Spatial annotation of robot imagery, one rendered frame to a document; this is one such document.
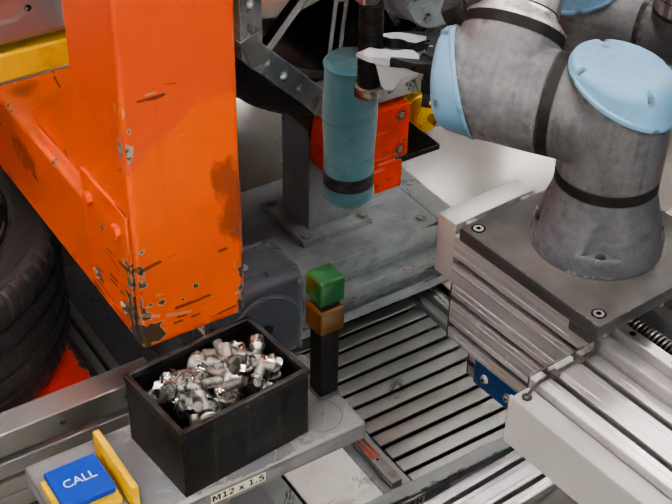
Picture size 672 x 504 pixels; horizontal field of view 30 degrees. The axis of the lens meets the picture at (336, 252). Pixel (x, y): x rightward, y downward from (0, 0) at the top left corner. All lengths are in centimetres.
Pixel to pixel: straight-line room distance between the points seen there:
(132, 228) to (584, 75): 63
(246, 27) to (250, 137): 125
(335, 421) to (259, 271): 41
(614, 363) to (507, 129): 29
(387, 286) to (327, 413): 75
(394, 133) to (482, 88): 87
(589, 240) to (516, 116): 16
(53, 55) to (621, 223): 104
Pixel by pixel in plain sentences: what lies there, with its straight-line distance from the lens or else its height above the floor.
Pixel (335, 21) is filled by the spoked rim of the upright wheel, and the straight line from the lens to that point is 219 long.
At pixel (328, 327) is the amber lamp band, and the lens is 168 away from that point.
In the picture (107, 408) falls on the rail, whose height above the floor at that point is 36.
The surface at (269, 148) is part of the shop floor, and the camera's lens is 314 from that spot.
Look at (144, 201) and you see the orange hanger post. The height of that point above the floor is 76.
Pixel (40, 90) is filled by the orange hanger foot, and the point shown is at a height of 68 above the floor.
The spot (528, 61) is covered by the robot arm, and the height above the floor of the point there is 103.
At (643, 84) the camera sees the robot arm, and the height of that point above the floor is 104.
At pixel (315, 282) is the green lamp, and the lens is 164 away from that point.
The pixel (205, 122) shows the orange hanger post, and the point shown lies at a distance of 160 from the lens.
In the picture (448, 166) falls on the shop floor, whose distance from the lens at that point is 309.
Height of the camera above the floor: 167
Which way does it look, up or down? 37 degrees down
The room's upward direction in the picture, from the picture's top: 1 degrees clockwise
